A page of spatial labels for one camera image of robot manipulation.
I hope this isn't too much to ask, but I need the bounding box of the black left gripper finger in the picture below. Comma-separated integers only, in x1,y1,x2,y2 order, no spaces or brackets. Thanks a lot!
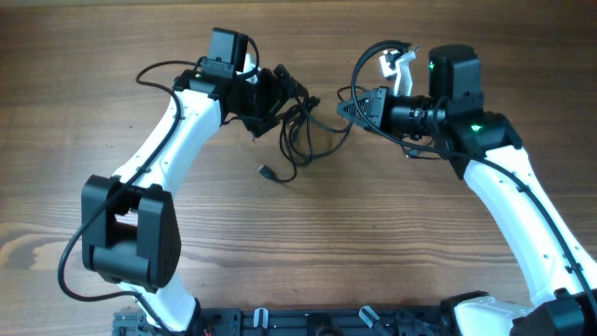
273,63,309,99
240,113,285,138

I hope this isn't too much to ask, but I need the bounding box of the black usb cable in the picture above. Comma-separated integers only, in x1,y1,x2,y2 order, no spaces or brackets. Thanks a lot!
257,85,369,184

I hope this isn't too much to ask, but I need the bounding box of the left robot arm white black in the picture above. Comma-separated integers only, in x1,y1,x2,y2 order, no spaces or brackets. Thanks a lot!
73,28,319,335

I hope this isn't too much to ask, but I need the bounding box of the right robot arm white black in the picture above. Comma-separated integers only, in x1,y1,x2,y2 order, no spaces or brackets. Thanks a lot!
337,40,596,335

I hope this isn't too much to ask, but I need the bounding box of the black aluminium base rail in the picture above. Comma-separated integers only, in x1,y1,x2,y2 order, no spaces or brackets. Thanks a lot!
111,305,449,336

